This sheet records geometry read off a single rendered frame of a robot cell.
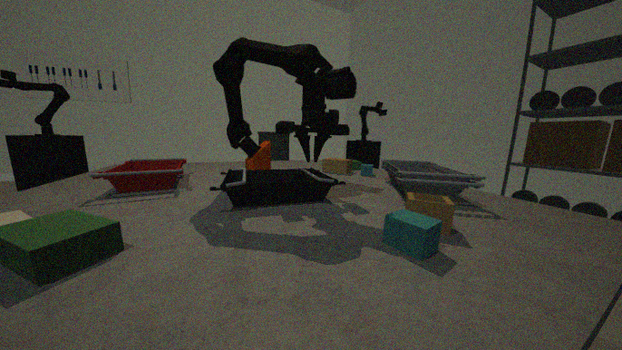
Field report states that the teal rectangular block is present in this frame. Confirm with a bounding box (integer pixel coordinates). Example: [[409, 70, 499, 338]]
[[361, 164, 374, 176], [382, 209, 442, 262]]

